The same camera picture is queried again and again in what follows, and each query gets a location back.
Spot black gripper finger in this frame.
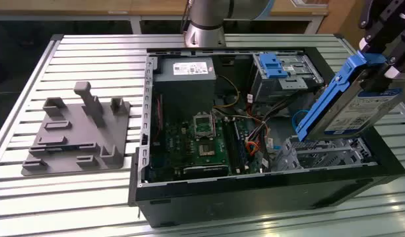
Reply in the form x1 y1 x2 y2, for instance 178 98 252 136
360 14 405 92
357 0 405 54

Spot hard disk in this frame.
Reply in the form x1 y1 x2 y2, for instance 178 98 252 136
294 50 405 143

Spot blue disk wire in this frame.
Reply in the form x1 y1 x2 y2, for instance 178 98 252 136
292 110 310 132

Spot metal disk bay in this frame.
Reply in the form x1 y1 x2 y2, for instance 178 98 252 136
274 137 372 171

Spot blue drive cage latch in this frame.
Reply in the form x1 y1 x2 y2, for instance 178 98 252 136
258 53 288 79

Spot metal drive cage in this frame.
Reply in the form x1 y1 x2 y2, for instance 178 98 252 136
250 53 325 104

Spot RAM stick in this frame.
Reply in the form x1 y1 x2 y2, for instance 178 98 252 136
234 119 253 171

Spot grey power supply unit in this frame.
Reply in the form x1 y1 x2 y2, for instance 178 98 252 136
153 57 218 121

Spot CPU socket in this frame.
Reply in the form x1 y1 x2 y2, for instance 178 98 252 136
197 140 221 158

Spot black PC case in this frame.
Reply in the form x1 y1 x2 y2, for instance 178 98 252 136
129 46 405 229

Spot green motherboard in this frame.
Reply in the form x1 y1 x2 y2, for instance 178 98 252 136
150 108 266 183

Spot black graphics card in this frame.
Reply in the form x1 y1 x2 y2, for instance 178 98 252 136
174 164 230 177

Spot grey parts rack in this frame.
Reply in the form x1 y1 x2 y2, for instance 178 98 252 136
21 81 133 176

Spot pale blue hose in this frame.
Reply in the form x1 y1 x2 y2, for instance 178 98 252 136
256 0 276 19

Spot black wire bundle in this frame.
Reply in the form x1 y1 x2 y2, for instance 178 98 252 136
249 90 309 143

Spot yellow wire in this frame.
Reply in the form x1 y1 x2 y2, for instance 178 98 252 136
214 75 242 109

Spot orange wire bundle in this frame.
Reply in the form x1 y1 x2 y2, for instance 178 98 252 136
248 141 262 157

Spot thin red wire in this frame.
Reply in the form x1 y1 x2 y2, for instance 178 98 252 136
157 95 165 139

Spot wooden bench with white frame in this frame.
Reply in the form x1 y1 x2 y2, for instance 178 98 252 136
0 0 330 35

